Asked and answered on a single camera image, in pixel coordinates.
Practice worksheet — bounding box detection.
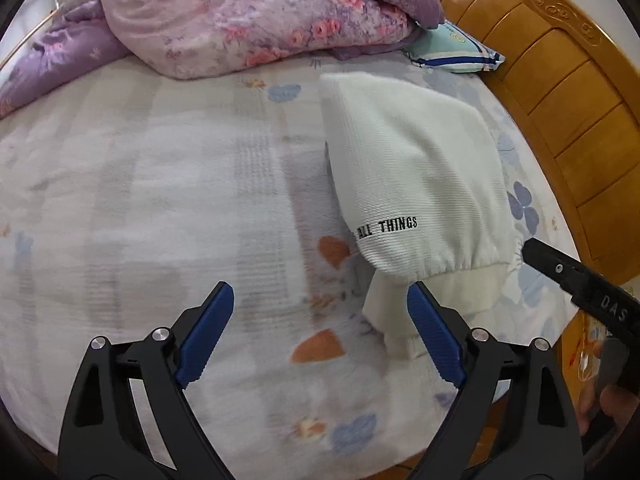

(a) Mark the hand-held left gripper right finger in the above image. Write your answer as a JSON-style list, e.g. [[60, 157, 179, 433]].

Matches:
[[406, 281, 586, 480]]

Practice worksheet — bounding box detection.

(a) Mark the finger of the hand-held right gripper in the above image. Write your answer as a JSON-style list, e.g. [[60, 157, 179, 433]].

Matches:
[[521, 238, 601, 305]]

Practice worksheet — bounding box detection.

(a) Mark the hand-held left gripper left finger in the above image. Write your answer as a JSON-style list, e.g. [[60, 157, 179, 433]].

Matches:
[[57, 281, 236, 480]]

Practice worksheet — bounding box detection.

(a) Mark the white jacket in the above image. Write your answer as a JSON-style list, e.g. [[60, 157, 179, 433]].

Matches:
[[318, 71, 523, 359]]

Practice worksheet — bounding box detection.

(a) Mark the person's right hand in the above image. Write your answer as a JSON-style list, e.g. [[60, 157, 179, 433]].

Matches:
[[577, 384, 640, 436]]

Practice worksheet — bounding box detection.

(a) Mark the bed with printed sheet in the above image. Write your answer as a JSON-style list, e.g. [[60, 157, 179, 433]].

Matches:
[[0, 47, 583, 468]]

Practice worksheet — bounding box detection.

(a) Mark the wooden headboard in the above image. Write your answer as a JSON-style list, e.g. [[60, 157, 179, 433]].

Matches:
[[407, 0, 640, 291]]

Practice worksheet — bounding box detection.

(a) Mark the teal pillow with blue stripes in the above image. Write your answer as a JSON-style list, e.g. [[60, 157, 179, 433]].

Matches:
[[402, 21, 506, 75]]

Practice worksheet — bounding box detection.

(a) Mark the purple floral quilt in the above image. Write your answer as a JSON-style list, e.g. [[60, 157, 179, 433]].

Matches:
[[0, 0, 444, 119]]

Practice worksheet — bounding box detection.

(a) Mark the wooden barre rail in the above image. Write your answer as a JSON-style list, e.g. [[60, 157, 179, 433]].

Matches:
[[0, 12, 59, 67]]

